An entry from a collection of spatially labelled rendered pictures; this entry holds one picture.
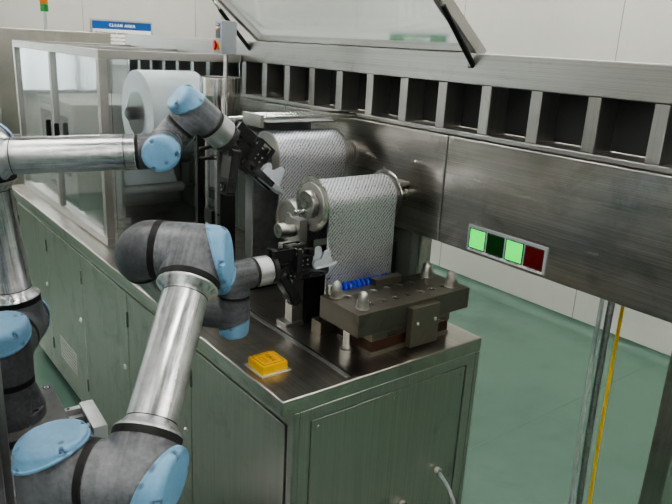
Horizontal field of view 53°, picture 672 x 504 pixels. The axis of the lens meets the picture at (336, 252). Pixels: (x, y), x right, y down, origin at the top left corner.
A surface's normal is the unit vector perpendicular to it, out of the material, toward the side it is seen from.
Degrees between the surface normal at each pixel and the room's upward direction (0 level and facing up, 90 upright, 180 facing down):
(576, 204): 90
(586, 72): 90
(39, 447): 8
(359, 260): 90
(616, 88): 90
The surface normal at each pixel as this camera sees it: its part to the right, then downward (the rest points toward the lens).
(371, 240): 0.61, 0.26
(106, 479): -0.07, -0.29
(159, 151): 0.18, 0.30
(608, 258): -0.79, 0.14
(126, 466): -0.04, -0.52
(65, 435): -0.08, -0.96
